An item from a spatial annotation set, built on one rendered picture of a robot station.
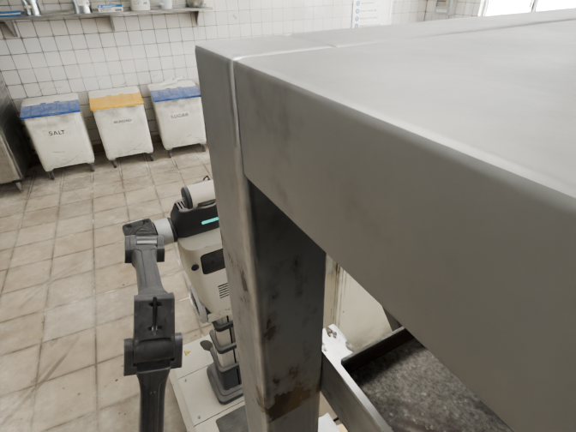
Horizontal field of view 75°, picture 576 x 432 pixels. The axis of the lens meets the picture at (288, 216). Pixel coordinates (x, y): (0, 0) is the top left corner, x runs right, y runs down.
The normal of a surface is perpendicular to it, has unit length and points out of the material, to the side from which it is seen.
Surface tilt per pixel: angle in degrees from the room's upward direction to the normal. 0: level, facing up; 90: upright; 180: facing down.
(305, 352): 90
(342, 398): 90
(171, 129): 90
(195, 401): 0
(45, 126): 94
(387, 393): 0
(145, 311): 54
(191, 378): 0
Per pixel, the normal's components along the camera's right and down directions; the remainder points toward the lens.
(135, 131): 0.45, 0.50
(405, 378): -0.02, -0.84
